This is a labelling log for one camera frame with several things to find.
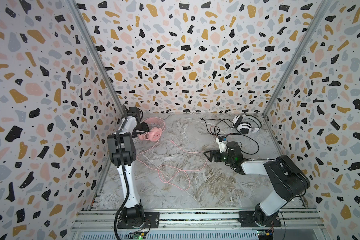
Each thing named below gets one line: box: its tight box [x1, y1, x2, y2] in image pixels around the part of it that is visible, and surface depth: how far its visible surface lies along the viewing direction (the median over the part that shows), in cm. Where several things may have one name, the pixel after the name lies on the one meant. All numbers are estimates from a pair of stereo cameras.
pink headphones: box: [138, 117, 166, 142], surface depth 101 cm
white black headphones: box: [231, 114, 262, 135], surface depth 109 cm
